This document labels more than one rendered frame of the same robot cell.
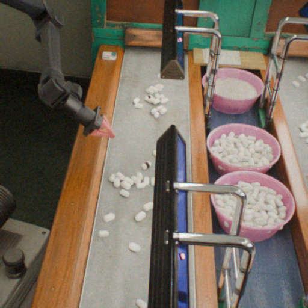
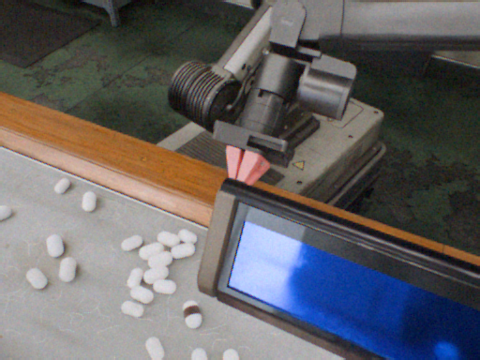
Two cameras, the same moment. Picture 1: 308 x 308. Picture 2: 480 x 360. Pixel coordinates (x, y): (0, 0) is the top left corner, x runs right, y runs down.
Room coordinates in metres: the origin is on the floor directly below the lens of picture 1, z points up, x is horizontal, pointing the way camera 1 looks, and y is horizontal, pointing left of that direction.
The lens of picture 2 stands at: (1.52, -0.20, 1.30)
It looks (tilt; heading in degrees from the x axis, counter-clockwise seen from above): 46 degrees down; 117
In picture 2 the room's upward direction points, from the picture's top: straight up
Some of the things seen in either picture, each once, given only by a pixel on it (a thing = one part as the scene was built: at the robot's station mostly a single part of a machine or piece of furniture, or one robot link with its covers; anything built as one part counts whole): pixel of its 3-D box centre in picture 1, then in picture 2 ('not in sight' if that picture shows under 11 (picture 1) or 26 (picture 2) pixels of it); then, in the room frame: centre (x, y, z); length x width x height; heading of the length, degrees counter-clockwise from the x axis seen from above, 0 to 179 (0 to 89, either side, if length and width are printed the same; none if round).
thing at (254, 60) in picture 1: (228, 58); not in sight; (2.12, -0.32, 0.77); 0.33 x 0.15 x 0.01; 90
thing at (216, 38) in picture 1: (190, 73); not in sight; (1.73, -0.12, 0.90); 0.20 x 0.19 x 0.45; 0
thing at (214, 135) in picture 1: (241, 154); not in sight; (1.47, -0.32, 0.72); 0.27 x 0.27 x 0.10
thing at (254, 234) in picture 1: (249, 208); not in sight; (1.19, -0.32, 0.72); 0.27 x 0.27 x 0.10
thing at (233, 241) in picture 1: (198, 276); not in sight; (0.76, -0.13, 0.90); 0.20 x 0.19 x 0.45; 0
